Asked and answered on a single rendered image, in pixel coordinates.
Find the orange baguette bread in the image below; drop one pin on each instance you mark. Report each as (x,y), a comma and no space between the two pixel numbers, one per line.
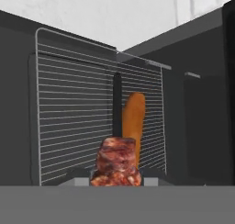
(134,117)

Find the dark grey toaster oven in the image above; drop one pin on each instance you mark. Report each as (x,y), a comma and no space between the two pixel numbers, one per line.
(195,126)

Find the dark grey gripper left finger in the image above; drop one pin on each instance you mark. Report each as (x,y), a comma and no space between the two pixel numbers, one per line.
(80,176)

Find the brown meat kebab skewer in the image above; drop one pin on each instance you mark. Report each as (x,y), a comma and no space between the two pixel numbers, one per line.
(117,163)

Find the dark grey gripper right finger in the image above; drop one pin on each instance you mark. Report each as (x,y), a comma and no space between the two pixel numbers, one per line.
(150,175)

